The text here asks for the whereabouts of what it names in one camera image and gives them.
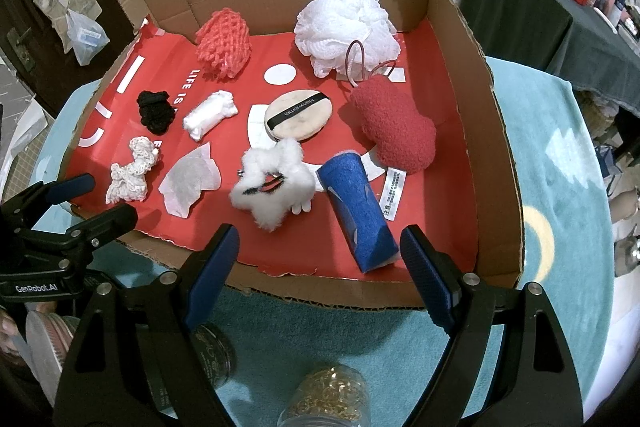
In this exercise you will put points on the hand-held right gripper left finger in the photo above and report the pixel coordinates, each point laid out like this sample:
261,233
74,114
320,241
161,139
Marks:
215,274

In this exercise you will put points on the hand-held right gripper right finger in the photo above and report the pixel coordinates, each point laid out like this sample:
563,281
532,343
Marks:
425,277

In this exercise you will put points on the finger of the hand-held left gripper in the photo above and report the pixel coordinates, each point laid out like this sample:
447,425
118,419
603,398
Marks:
75,186
112,222

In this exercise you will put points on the cream lace scrunchie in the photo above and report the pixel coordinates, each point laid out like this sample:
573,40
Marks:
130,177

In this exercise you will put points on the white tissue sheet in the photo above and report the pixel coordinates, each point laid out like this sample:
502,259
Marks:
187,179

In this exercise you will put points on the blue towel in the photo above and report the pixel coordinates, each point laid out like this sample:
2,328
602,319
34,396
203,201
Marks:
357,212

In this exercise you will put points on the white fluffy hair clip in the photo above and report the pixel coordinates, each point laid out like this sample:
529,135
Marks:
272,192

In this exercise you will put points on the black scrunchie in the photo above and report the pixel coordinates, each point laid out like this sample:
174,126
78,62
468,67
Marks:
156,112

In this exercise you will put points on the white cloth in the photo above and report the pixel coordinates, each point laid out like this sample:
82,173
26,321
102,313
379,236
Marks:
210,116

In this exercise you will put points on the red fuzzy pouch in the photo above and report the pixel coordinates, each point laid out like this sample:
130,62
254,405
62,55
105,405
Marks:
392,127

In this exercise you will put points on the beige powder puff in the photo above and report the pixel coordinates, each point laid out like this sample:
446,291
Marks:
297,114

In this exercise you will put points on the coral foam mesh sleeve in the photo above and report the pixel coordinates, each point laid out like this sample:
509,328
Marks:
222,42

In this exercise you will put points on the white mesh bath pouf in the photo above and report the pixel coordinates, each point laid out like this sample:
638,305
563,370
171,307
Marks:
345,24

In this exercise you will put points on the person's left hand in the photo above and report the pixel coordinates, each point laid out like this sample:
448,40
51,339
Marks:
11,337

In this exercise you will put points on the large glass jar metal lid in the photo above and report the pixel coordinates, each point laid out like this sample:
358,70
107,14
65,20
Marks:
212,357

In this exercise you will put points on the dark wooden door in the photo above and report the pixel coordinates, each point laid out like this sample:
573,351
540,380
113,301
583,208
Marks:
60,72

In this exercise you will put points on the clear plastic bag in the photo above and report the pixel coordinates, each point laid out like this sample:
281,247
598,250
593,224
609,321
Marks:
86,38

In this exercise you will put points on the small jar gold clips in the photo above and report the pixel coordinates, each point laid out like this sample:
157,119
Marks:
325,399

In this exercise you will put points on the side table dark cloth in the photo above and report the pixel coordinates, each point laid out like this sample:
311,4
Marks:
525,17

